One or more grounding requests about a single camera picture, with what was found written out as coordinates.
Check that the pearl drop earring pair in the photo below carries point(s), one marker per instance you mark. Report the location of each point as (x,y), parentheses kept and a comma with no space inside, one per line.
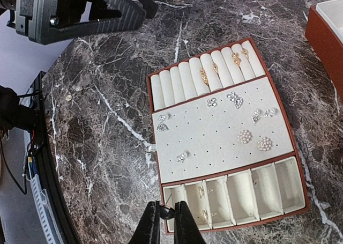
(258,114)

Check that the red jewelry tray insert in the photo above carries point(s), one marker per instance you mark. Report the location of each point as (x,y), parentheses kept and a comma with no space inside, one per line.
(243,185)

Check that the white slotted cable duct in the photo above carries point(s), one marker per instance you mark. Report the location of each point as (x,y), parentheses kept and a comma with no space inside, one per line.
(40,168)

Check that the crystal cluster earring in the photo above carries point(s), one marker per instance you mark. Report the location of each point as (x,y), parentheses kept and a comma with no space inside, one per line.
(235,99)

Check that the pearl cluster earring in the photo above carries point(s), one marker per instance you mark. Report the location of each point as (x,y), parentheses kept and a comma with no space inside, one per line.
(244,136)
(265,144)

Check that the gold oval earring left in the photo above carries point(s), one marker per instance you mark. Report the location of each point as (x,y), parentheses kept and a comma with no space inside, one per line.
(201,191)

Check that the pearl cluster earring lower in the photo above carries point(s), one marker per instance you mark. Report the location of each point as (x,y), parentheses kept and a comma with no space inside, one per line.
(244,136)

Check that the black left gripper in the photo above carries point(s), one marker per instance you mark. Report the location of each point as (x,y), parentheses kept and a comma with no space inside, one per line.
(47,21)

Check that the red open jewelry box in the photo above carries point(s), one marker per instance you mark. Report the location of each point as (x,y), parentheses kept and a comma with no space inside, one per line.
(324,34)

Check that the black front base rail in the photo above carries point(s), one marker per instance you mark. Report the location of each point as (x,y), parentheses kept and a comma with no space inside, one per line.
(65,222)

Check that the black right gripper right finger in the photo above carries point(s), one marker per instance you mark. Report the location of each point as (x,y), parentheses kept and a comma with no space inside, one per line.
(185,227)

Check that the crystal leaf earring front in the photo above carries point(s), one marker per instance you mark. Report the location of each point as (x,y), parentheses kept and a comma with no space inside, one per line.
(161,127)

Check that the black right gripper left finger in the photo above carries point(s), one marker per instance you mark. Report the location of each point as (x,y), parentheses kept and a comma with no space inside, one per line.
(148,229)

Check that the pearl cluster earring upper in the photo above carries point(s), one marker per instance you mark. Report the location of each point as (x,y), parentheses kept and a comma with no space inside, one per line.
(265,144)

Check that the loose earrings on table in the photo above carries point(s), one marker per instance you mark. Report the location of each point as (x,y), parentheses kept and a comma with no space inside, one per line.
(71,93)

